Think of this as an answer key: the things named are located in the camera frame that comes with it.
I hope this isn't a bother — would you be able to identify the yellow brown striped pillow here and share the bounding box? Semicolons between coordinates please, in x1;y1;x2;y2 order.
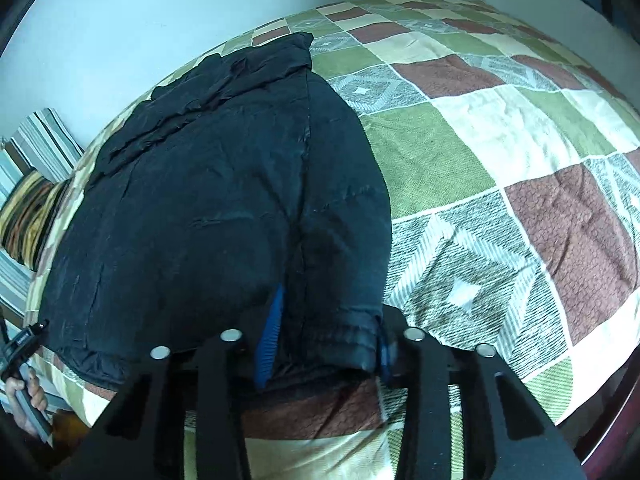
0;169;72;272

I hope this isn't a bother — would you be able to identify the dark wooden bed frame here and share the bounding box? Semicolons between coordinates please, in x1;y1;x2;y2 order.
575;360;640;480

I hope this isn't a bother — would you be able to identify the patchwork bedspread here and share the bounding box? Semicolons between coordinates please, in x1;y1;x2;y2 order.
27;0;640;480

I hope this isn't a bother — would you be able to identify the person's left hand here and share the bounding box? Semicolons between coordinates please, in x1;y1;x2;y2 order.
5;366;49;428

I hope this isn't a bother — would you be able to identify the black puffer jacket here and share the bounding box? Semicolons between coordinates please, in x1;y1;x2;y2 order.
37;31;393;393

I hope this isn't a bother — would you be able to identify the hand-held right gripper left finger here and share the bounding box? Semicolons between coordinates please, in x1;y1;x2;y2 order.
60;285;287;480

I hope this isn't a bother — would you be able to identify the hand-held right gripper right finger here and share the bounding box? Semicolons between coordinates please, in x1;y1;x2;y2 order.
375;305;588;480

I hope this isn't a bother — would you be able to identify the grey striped pillow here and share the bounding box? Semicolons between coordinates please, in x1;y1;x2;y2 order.
0;245;35;322
0;107;85;196

